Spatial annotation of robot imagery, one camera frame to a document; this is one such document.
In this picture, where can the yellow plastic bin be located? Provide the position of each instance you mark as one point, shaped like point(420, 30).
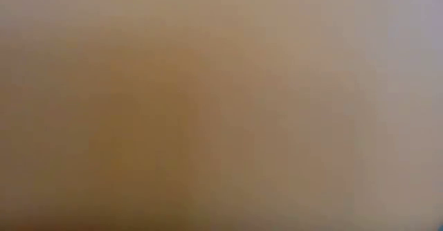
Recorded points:
point(155, 120)

